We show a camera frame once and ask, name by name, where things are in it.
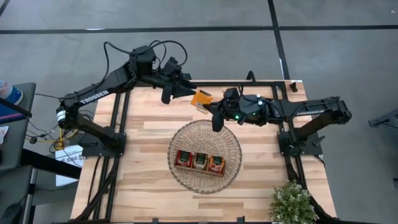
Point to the orange peach tea packet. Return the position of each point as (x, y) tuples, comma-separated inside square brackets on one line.
[(216, 164), (201, 98)]

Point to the black slanted bar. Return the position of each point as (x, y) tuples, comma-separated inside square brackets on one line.
[(15, 108)]

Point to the grey low desk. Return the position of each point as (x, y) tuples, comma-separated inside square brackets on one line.
[(15, 186)]

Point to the black lever knob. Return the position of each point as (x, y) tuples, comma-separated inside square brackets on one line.
[(318, 140)]

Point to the white printed cardboard box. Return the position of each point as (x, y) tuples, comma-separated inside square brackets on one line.
[(70, 152)]

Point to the black floor stand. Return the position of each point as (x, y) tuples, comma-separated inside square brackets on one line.
[(385, 119)]

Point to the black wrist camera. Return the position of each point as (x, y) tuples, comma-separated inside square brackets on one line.
[(231, 93), (172, 67)]

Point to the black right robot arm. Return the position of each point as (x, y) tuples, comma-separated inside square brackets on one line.
[(311, 110)]

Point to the black curved clamp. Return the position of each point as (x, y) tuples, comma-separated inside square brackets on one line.
[(250, 76)]

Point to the black aluminium table frame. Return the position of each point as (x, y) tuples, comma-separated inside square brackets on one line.
[(111, 193)]

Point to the beige green-banded tea packet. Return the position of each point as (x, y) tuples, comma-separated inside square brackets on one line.
[(200, 109), (200, 161)]

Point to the wooden three-compartment box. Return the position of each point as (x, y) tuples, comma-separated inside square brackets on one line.
[(199, 171)]

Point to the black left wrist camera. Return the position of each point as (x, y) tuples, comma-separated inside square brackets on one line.
[(172, 67)]

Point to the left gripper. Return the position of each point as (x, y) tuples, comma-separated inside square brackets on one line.
[(164, 85)]

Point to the blue and white container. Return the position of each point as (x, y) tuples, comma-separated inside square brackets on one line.
[(11, 93)]

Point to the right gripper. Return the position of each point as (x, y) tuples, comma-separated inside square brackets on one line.
[(231, 109)]

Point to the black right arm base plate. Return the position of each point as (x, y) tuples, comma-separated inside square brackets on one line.
[(314, 149)]

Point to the small black wedge bracket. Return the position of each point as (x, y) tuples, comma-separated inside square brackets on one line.
[(293, 87)]

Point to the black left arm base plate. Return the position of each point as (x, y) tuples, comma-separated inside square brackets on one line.
[(90, 149)]

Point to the grey side desk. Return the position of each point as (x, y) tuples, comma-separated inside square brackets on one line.
[(15, 146)]

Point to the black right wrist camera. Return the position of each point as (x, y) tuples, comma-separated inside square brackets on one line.
[(231, 93)]

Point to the black bar-shaped device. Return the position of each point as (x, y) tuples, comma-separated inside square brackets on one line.
[(187, 76)]

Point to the potted white-flowered plant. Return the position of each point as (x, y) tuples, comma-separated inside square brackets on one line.
[(292, 205)]

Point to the red strawberry tea packet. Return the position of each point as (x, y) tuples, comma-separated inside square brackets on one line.
[(184, 158)]

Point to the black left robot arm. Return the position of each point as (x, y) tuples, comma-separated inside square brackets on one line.
[(93, 96)]

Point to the round woven placemat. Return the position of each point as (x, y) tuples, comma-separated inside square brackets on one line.
[(203, 186)]

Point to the black floor beam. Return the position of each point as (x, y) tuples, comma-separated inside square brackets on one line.
[(46, 163)]

